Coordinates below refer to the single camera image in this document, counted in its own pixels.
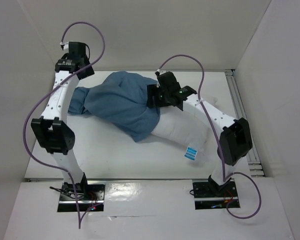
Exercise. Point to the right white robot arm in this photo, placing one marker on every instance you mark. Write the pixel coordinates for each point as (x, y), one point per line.
(233, 136)

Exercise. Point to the blue pillow care label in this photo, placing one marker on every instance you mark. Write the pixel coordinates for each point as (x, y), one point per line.
(190, 153)

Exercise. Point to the aluminium rail frame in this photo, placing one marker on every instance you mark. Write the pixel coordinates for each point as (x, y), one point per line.
(252, 156)

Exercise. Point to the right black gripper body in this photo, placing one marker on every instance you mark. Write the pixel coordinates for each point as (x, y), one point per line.
(152, 95)

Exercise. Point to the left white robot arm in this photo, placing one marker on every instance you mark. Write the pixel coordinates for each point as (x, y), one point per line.
(51, 129)

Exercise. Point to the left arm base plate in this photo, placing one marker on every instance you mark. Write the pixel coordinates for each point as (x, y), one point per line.
(91, 200)

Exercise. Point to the white pillow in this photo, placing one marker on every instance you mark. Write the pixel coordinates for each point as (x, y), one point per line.
(184, 129)

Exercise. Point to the blue pillowcase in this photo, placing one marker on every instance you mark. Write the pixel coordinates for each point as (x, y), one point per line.
(120, 100)

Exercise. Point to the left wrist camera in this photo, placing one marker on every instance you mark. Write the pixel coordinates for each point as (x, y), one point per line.
(64, 45)

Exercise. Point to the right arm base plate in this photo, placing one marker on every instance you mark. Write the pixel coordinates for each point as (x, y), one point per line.
(206, 199)

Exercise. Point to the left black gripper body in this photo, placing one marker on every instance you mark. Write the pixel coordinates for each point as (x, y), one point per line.
(88, 71)

